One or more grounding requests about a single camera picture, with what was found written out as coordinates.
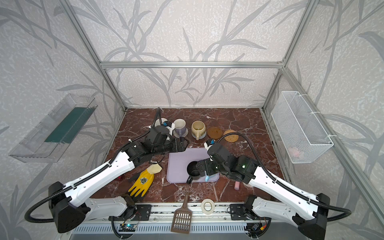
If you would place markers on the brown wooden coaster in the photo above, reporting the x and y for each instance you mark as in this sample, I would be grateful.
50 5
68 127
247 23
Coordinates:
215 133

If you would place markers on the white speckled mug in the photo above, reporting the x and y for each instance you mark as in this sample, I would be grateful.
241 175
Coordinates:
159 122

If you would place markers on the grey-blue woven coaster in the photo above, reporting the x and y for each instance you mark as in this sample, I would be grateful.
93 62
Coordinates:
200 137

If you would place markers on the yellow work glove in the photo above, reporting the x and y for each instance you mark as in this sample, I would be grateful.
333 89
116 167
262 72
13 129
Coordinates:
144 181

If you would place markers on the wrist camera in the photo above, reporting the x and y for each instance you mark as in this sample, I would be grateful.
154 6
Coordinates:
208 143
169 125

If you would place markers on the purple scoop pink handle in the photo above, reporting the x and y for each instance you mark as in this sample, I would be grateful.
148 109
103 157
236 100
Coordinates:
237 186

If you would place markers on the lilac mug white inside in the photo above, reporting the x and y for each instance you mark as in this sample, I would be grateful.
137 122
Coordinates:
180 124

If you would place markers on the white tape roll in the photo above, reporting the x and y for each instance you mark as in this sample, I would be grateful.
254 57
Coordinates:
208 207

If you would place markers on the rattan wicker coaster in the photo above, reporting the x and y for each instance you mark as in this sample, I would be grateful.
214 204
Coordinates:
230 136

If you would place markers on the black mug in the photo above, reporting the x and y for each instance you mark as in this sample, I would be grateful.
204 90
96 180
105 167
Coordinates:
193 172

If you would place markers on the green circuit board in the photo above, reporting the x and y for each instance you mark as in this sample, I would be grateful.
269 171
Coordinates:
125 228

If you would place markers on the clear plastic wall bin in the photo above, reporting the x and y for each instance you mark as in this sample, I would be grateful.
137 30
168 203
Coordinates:
48 141

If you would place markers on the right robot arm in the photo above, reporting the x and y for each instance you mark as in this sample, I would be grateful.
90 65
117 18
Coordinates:
309 213

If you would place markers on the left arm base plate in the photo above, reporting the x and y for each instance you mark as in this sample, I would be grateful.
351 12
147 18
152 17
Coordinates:
137 213

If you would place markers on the beige ceramic mug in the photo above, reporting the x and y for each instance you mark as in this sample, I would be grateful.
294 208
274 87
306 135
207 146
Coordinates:
198 128

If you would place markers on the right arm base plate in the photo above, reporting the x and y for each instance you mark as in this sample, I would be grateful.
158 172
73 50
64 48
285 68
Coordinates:
239 212

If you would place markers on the brown slotted spatula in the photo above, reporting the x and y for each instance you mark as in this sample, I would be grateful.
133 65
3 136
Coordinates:
182 218

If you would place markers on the lilac plastic tray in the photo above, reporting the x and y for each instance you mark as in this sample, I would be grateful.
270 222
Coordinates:
178 163

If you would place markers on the pink object in basket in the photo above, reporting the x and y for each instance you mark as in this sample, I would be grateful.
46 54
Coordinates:
295 153

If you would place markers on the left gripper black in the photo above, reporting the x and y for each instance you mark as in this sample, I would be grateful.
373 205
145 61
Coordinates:
181 144

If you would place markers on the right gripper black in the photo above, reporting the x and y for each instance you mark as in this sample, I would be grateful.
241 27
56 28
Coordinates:
202 167

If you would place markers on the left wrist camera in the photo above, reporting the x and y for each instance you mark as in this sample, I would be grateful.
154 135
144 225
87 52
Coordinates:
169 125

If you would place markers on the white wire mesh basket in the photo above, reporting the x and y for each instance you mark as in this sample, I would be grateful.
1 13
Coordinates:
299 127

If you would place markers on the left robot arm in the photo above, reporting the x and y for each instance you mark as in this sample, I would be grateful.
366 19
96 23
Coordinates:
68 205

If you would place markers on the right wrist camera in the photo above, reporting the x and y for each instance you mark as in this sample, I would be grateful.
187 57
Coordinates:
208 143

